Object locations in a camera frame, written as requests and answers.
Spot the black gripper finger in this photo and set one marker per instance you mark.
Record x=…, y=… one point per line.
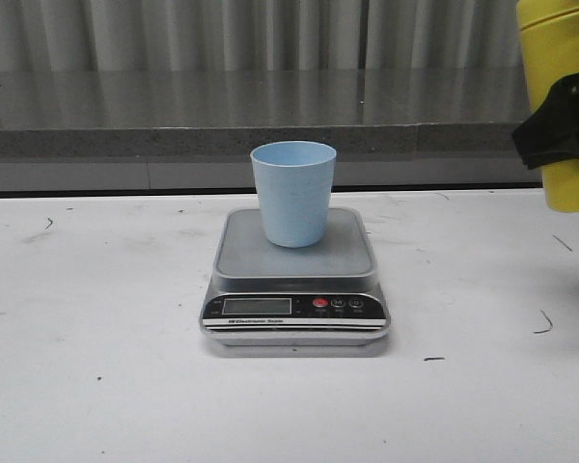
x=551, y=133

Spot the yellow squeeze bottle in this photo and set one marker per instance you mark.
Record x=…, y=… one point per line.
x=549, y=40

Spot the light blue plastic cup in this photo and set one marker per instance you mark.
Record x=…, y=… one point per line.
x=294, y=180

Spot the silver digital kitchen scale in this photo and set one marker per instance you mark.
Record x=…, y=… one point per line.
x=324, y=295

